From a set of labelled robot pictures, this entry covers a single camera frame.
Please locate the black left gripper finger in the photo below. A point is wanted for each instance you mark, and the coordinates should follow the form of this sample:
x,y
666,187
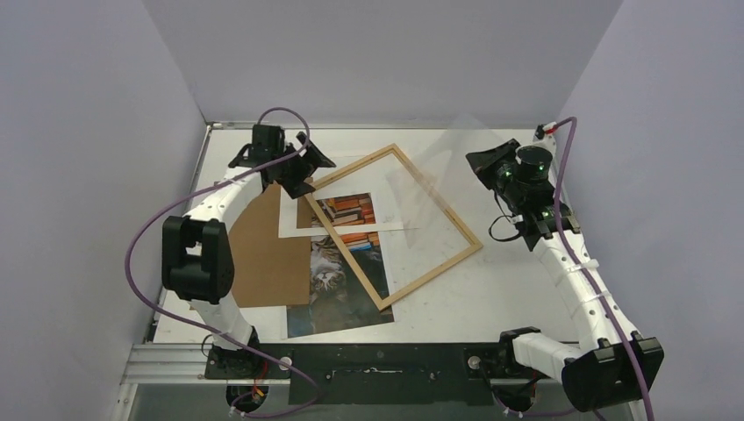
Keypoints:
x,y
298,188
312,158

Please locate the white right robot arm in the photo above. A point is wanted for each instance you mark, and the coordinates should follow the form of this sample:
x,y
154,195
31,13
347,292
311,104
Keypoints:
x,y
612,363

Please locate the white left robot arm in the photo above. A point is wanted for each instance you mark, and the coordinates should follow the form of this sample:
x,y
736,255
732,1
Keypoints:
x,y
197,260

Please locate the clear acrylic sheet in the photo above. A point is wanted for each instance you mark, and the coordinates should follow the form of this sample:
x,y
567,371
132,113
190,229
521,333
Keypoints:
x,y
443,169

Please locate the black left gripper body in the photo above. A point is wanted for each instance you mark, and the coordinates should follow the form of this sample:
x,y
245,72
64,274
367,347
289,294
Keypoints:
x,y
290,163

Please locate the wooden picture frame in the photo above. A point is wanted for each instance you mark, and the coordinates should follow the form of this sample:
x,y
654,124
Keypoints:
x,y
407,269

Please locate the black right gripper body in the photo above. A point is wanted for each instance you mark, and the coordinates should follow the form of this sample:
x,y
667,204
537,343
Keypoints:
x,y
498,176

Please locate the aluminium front rail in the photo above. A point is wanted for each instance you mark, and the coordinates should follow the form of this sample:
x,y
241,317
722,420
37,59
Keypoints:
x,y
170,364

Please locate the colourful photo print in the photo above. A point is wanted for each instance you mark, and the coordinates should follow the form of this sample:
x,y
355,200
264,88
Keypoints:
x,y
338,301

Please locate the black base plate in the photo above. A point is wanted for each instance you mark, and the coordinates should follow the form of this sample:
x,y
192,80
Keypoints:
x,y
470,373

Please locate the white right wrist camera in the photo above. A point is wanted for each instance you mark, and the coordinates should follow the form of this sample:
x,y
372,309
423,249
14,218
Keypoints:
x,y
543,131

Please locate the white mat board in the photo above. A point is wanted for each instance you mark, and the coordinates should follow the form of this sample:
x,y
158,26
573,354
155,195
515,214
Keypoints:
x,y
372,179

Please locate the brown cardboard backing board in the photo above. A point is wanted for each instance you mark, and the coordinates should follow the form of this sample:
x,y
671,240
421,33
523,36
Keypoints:
x,y
269,270

